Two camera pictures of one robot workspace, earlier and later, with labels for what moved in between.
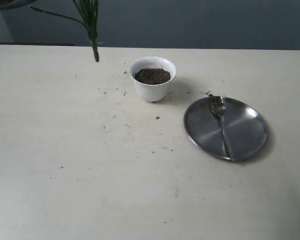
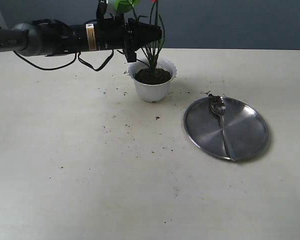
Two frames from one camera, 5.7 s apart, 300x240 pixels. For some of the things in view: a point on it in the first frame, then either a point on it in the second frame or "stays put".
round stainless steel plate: (248, 131) stays put
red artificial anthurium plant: (88, 10) -> (151, 53)
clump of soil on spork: (216, 101) stays put
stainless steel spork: (218, 105) stays put
